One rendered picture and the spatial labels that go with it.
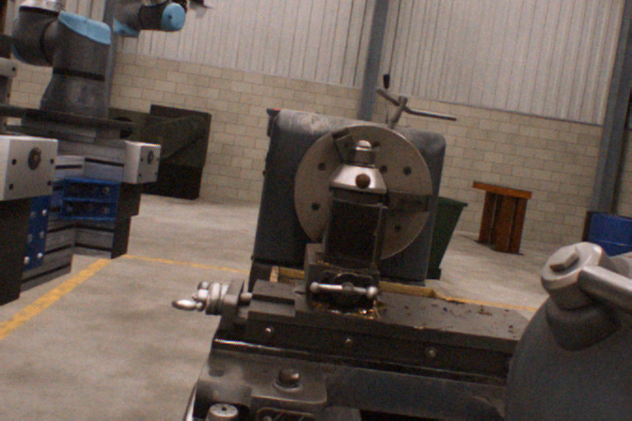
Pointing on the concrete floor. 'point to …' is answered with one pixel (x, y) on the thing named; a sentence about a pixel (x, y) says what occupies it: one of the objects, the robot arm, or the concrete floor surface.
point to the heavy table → (502, 216)
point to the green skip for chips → (443, 232)
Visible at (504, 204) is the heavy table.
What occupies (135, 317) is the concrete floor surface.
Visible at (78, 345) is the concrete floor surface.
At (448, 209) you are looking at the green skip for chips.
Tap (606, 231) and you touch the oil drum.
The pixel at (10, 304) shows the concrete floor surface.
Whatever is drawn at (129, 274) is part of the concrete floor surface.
